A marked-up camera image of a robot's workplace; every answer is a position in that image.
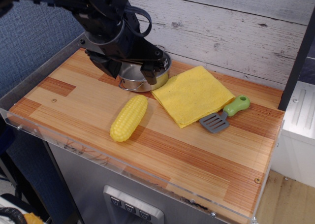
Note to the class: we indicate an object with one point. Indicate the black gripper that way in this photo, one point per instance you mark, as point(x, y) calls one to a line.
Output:
point(108, 55)

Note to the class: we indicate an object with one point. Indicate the yellow toy corn cob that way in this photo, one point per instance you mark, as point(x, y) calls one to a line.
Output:
point(129, 118)

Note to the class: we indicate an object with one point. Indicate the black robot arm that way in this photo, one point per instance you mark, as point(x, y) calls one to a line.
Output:
point(116, 33)

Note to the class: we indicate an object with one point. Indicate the small steel pot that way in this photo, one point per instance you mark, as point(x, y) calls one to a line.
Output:
point(131, 78)

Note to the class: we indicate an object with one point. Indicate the folded yellow cloth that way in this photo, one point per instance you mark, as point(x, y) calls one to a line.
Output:
point(192, 95)

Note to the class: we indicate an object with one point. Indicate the clear acrylic table guard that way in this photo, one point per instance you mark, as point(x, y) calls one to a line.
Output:
point(69, 99)

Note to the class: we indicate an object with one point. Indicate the stainless steel cabinet front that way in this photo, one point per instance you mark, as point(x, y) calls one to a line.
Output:
point(184, 193)

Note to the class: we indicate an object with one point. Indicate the silver button panel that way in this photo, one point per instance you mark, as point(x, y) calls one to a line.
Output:
point(121, 204)

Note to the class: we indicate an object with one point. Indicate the white ribbed box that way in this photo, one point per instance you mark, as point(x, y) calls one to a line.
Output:
point(294, 155)

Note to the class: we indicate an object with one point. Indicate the green handled grey toy spatula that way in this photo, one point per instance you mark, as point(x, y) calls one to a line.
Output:
point(216, 122)

